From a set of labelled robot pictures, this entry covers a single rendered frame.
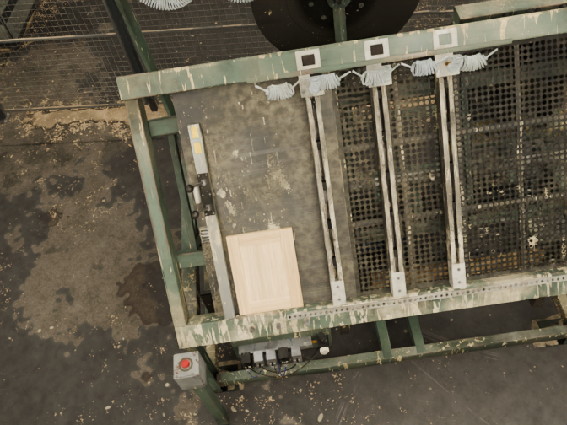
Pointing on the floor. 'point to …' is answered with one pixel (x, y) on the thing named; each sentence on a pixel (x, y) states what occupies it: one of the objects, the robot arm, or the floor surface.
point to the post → (213, 404)
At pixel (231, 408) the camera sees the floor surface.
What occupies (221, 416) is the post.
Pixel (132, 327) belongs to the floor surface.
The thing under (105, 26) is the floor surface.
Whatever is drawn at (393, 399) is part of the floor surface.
